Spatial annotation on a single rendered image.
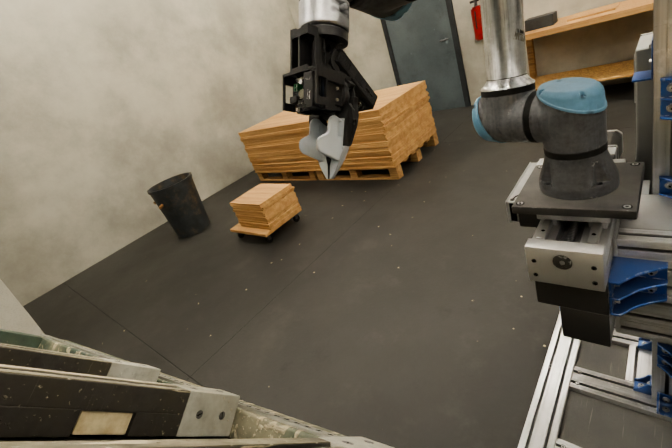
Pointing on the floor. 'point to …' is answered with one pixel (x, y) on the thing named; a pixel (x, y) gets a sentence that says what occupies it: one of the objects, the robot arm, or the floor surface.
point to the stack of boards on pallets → (281, 140)
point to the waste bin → (180, 204)
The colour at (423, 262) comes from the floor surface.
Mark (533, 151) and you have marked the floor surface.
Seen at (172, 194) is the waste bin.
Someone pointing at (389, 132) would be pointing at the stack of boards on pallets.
